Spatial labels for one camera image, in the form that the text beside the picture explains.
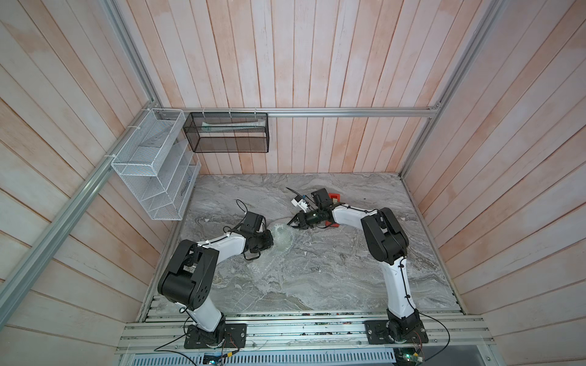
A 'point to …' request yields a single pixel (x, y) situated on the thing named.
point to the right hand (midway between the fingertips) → (287, 226)
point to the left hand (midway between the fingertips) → (272, 244)
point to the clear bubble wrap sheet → (269, 253)
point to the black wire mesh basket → (224, 132)
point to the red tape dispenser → (336, 198)
